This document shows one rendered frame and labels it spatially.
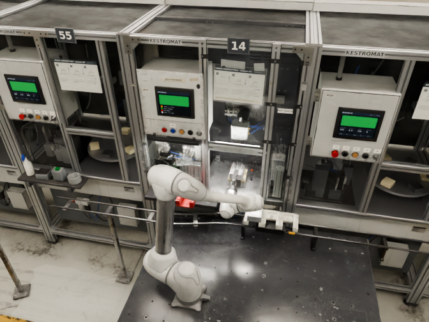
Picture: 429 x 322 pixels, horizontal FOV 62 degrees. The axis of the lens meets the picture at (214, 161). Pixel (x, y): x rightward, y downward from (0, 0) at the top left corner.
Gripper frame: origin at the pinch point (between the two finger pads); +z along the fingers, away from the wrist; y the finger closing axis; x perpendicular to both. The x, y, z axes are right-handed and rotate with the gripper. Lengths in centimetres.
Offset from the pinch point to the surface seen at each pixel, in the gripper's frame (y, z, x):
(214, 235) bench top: -35.0, -28.9, 10.4
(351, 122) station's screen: 59, -11, -67
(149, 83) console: 71, -8, 55
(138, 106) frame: 54, -8, 65
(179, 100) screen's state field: 62, -11, 35
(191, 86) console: 71, -8, 28
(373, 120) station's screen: 61, -11, -79
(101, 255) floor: -103, -15, 121
